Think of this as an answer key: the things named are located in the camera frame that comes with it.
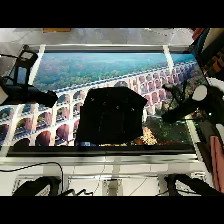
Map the black garment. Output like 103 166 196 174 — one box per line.
75 86 149 147

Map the pink garment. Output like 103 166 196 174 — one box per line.
209 134 224 195

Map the heap of clothes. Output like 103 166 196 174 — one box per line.
191 27 224 82

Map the black cable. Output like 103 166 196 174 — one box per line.
0 161 65 192

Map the silver frame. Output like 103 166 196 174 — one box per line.
0 152 215 197

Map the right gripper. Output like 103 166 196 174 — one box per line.
161 105 188 125

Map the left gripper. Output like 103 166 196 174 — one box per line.
32 89 60 109

